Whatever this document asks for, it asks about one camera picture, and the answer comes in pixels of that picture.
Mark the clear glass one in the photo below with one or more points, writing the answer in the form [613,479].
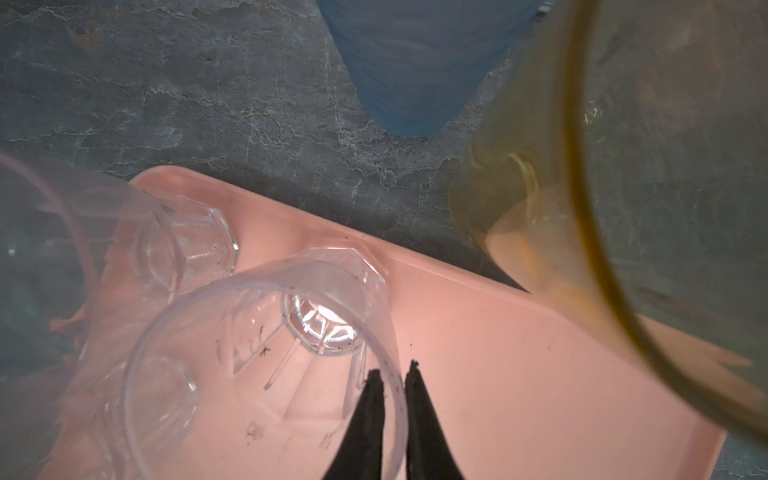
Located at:
[63,229]

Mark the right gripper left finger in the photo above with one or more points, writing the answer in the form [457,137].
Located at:
[359,456]

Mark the clear glass three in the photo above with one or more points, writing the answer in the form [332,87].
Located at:
[280,354]

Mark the pink plastic tray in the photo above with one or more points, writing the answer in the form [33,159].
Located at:
[520,393]

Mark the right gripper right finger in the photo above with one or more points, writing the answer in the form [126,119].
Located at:
[428,454]

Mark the yellow plastic tumbler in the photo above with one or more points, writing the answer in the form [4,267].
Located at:
[620,176]

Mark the blue plastic tumbler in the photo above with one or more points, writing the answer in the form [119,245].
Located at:
[415,63]

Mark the clear glass two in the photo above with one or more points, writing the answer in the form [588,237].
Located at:
[121,424]

